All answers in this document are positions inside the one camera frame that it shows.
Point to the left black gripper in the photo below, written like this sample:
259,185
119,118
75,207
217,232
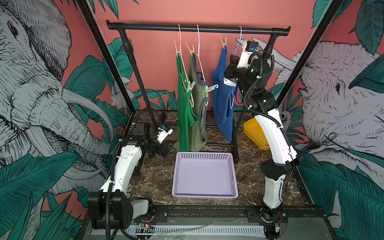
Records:
166,153

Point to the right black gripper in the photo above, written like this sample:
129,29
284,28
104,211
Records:
235,60

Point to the white clothespin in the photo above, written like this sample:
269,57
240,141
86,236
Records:
229,82

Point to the blue tank top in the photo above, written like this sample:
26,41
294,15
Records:
223,98

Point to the wooden clothespin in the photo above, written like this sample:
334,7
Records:
191,50
223,41

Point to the light blue wire hanger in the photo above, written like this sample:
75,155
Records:
238,42

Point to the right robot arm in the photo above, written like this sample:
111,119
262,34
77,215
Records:
251,72

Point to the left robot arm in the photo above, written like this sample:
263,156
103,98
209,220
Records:
110,208

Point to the olive tank top grey trim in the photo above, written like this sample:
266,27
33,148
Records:
198,133

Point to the green tank top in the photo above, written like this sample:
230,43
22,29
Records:
186,115

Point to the lavender plastic basket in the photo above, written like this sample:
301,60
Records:
205,175

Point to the wooden clothespin on olive top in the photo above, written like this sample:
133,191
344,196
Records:
191,50

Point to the yellow plastic bowl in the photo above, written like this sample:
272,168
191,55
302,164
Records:
253,130

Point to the black clothes rack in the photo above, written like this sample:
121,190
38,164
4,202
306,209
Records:
274,33

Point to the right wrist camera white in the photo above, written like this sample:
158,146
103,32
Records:
248,48

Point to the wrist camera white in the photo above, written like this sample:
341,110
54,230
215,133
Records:
248,48
162,133

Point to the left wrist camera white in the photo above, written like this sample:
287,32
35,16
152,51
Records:
162,133

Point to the pink wire hanger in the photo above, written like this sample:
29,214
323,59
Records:
191,99

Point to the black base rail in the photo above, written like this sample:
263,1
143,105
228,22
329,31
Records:
252,214

